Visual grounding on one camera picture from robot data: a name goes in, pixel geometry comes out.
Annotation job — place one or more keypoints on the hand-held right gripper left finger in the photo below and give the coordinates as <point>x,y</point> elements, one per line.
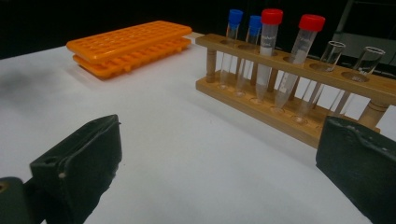
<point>81,168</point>

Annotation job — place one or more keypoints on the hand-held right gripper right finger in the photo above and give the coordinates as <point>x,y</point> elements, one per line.
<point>361,165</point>

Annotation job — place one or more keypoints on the wooden test tube rack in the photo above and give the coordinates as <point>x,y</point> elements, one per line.
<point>280,121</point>

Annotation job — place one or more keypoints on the orange plastic tube rack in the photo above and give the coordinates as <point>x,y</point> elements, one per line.
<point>124,40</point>

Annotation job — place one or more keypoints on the red-capped plastic tube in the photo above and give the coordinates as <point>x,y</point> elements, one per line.
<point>271,16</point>
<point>311,22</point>

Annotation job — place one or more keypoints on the blue-capped glass test tube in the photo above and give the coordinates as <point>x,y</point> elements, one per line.
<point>255,23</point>
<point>235,17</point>

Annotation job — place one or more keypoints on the white metal stand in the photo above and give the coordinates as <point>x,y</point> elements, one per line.
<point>367,43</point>

